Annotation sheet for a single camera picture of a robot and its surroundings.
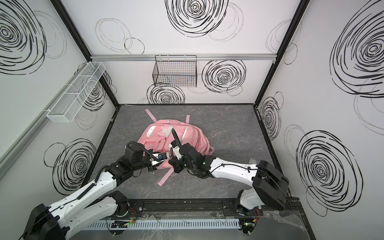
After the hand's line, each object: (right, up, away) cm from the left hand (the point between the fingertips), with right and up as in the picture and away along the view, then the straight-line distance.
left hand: (164, 153), depth 79 cm
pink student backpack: (-6, +8, +11) cm, 15 cm away
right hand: (+2, -4, -4) cm, 6 cm away
